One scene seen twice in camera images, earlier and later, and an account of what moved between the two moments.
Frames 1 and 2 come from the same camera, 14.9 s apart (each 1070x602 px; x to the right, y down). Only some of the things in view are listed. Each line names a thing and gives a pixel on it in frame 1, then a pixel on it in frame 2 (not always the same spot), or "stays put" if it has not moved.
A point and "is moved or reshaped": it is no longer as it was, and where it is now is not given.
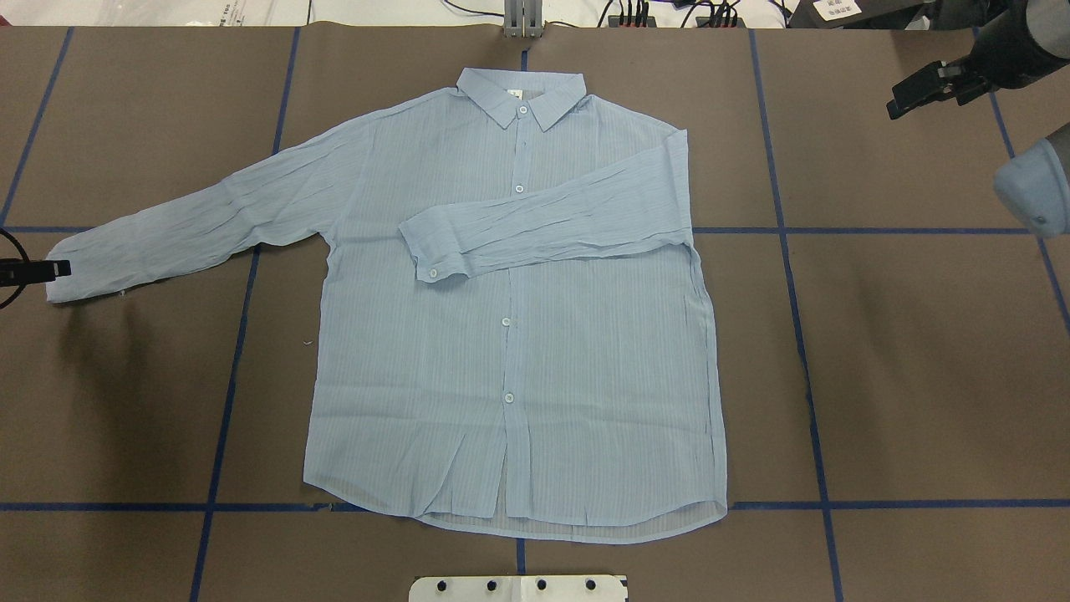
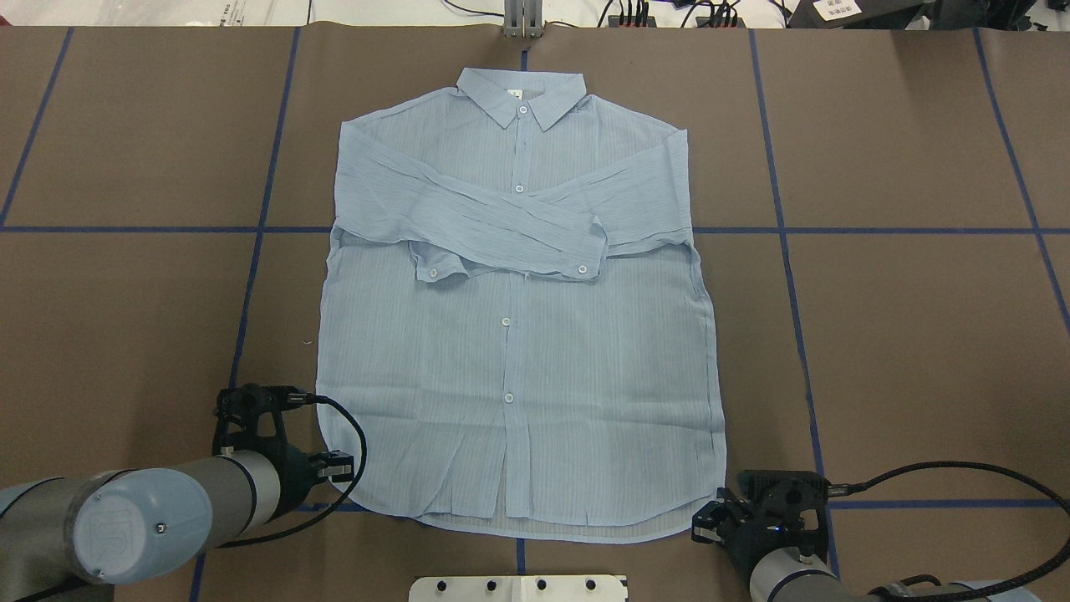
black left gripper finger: (17, 272) → (338, 467)
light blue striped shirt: (518, 336) is moved or reshaped
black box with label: (859, 14) stays put
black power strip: (701, 22) stays put
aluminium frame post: (523, 18) stays put
